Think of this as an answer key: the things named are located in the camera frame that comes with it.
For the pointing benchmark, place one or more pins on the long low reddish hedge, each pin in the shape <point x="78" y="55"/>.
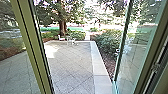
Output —
<point x="13" y="45"/>

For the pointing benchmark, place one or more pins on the dark tree trunk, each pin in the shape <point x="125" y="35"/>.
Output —
<point x="62" y="20"/>

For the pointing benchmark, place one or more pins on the green framed glass door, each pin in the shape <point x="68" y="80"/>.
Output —
<point x="136" y="56"/>

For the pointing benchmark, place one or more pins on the green hedge bush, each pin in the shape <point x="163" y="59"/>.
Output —
<point x="108" y="41"/>

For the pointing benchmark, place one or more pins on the grey outdoor metal chair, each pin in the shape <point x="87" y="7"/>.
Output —
<point x="71" y="40"/>

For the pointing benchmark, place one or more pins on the green door jamb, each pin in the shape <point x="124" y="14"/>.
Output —
<point x="155" y="63"/>

